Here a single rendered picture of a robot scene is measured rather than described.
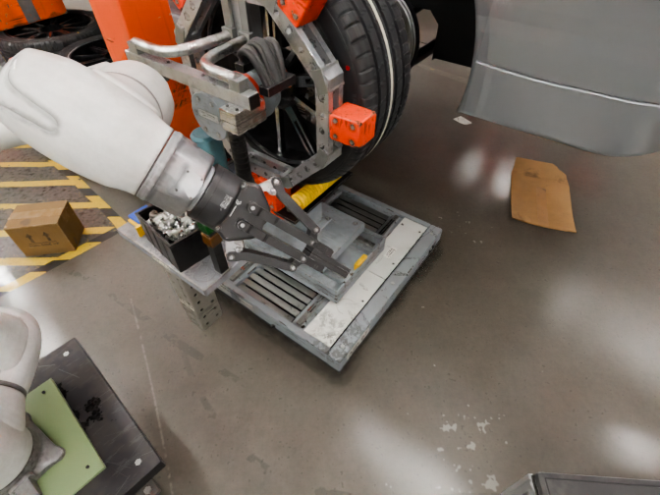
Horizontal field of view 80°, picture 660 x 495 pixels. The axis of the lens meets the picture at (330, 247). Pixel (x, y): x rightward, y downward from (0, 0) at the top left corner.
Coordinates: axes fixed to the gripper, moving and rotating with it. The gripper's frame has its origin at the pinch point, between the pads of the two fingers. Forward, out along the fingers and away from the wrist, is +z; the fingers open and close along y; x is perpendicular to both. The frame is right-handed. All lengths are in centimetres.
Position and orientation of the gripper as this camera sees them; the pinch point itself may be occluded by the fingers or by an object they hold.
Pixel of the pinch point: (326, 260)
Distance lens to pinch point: 57.6
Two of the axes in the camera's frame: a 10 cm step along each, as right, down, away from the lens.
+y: 5.2, -8.5, -0.2
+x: -3.7, -2.5, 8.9
